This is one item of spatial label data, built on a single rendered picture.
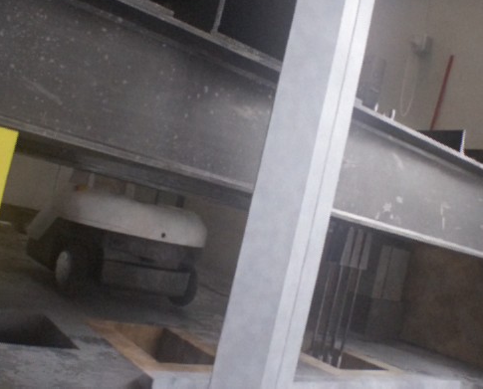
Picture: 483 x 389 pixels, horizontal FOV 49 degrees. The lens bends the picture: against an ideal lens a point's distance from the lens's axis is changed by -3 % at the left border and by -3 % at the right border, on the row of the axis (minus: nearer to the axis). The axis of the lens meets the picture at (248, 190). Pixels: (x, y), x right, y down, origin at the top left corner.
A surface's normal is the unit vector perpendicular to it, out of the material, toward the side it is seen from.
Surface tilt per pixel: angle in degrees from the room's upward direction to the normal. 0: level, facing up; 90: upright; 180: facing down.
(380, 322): 90
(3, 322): 90
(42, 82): 90
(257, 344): 90
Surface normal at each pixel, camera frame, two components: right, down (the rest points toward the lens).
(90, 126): 0.58, 0.07
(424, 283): -0.79, -0.22
